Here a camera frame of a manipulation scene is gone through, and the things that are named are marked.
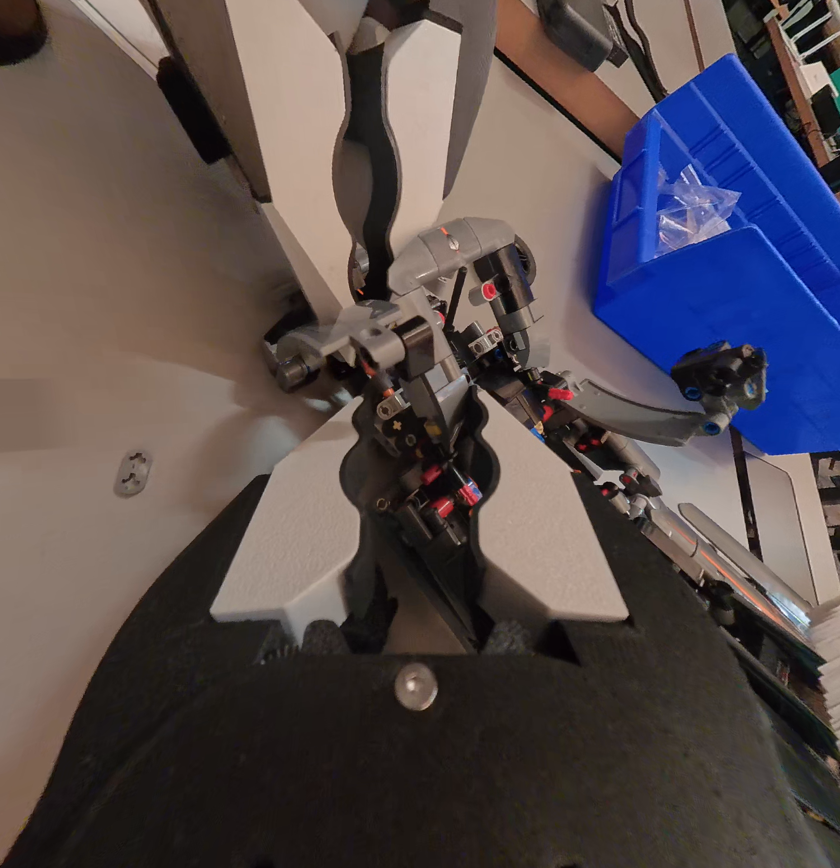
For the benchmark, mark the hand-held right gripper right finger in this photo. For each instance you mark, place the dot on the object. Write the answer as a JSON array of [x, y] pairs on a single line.
[[548, 542]]

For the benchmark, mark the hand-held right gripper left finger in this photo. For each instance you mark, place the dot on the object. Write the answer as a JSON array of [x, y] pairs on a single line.
[[291, 542]]

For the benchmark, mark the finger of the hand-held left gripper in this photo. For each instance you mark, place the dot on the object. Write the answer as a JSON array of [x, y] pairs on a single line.
[[291, 135], [423, 122]]

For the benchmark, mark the grey lego car model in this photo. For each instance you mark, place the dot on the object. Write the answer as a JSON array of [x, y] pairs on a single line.
[[447, 251]]

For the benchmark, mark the black lego tire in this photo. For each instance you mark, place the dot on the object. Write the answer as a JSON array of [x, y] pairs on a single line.
[[526, 261]]

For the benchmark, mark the black power adapter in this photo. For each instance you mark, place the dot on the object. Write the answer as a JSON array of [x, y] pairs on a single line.
[[575, 30]]

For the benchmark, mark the clear plastic parts bag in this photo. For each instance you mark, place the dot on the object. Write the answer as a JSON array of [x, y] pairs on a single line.
[[694, 210]]

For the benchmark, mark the blue plastic bin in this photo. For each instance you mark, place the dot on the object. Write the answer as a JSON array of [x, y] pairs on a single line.
[[731, 305]]

